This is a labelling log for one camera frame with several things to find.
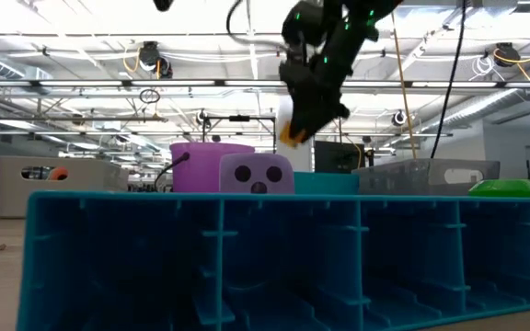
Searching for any white room pillar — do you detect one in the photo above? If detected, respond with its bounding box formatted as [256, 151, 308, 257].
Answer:
[276, 96, 313, 172]

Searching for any distant black rig frame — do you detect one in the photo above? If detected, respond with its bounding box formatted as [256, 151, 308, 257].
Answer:
[202, 114, 278, 154]

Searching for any black hanging wire loop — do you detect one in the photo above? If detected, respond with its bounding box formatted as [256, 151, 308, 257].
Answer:
[138, 88, 161, 105]

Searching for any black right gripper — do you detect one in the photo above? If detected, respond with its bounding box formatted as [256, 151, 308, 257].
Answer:
[279, 58, 353, 142]

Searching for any large blue plastic organiser tray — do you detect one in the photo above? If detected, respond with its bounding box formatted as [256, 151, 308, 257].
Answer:
[16, 191, 530, 331]

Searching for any purple plastic bucket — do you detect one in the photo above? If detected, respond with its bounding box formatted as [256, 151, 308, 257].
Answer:
[153, 142, 256, 194]

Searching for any long ceiling light bar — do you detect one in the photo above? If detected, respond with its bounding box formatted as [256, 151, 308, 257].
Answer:
[0, 78, 530, 89]

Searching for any loose black gripper cable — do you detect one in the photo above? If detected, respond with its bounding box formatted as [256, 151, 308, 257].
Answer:
[225, 0, 292, 51]

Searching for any yellow hanging cable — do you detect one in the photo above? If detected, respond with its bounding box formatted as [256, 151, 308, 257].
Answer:
[389, 11, 419, 161]

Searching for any white plastic bin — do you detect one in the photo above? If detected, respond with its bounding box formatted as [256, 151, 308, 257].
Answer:
[0, 154, 130, 218]

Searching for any clear grey plastic bin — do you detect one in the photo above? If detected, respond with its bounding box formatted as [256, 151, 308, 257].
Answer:
[351, 158, 501, 198]

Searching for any teal plastic bin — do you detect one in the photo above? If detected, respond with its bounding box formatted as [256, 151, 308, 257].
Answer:
[294, 171, 361, 196]

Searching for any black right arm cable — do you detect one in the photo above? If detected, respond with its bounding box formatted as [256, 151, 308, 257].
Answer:
[430, 0, 468, 160]

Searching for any purple foam die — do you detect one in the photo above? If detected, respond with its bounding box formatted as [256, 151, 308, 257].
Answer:
[218, 153, 296, 195]

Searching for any silver ventilation duct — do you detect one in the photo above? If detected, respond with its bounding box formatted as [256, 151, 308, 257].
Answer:
[419, 86, 530, 135]

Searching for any green two-stud toy brick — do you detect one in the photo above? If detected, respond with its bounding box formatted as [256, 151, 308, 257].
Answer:
[468, 178, 530, 291]

